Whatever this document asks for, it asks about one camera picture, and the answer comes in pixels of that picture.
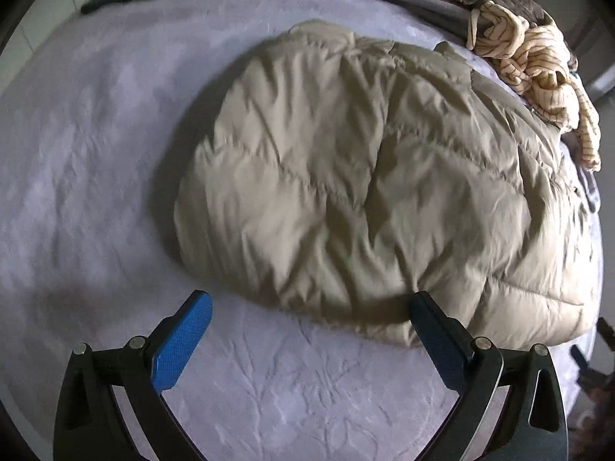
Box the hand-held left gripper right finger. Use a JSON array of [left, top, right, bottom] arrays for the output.
[[407, 290, 568, 461]]

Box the beige puffer jacket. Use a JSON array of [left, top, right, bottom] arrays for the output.
[[173, 19, 603, 349]]

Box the lavender embossed bedspread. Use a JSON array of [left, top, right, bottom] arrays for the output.
[[0, 0, 601, 461]]

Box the cream striped fleece robe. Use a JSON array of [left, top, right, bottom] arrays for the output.
[[466, 0, 601, 171]]

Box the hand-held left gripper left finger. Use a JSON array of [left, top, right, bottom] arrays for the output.
[[53, 289, 213, 461]]

